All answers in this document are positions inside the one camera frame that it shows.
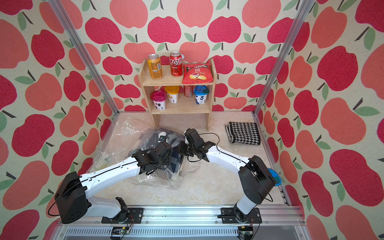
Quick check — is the small red can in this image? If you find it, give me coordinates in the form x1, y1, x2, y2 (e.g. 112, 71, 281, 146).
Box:
184, 86, 194, 98

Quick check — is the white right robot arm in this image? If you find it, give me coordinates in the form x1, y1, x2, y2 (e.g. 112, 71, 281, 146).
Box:
178, 129, 276, 219

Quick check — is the blue lid cup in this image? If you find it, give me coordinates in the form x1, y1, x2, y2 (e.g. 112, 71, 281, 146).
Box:
194, 86, 210, 105

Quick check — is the yellow lid cup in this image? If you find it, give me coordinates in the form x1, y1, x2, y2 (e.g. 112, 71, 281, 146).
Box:
165, 86, 180, 104

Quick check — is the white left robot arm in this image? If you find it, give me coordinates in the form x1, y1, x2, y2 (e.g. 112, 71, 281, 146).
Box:
55, 142, 173, 224

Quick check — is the black white houndstooth scarf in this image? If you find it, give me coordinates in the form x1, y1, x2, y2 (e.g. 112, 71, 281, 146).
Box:
225, 122, 261, 145

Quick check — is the pink lid cup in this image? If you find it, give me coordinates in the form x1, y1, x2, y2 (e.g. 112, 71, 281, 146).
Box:
150, 90, 167, 111

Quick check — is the aluminium frame post left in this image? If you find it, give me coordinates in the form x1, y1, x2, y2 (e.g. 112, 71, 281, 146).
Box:
48, 0, 120, 116

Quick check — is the aluminium frame post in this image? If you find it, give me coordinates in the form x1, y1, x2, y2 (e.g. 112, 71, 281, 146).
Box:
253, 0, 315, 121
48, 0, 120, 116

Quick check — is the blue round object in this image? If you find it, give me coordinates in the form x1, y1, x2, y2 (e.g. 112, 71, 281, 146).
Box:
268, 168, 282, 187

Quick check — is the wooden two-tier shelf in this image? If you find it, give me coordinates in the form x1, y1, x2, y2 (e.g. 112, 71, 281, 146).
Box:
139, 58, 218, 130

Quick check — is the orange drink can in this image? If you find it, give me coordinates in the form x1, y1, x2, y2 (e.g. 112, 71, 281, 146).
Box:
148, 54, 163, 80

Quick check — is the aluminium frame post right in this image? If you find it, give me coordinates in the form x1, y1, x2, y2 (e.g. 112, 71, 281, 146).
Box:
253, 0, 315, 121

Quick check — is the red chips bag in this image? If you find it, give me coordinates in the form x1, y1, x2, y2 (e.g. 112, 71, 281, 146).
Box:
183, 64, 214, 85

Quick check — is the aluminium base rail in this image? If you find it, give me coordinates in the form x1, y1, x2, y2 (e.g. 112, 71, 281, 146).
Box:
48, 205, 311, 240

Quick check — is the navy blue plaid scarf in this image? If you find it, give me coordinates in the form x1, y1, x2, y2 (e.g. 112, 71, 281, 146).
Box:
138, 129, 185, 173

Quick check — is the clear plastic vacuum bag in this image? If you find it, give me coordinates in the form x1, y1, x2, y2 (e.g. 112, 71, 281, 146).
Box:
89, 115, 202, 190

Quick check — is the red cola can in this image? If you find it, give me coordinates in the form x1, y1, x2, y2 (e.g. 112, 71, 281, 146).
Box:
170, 52, 183, 77

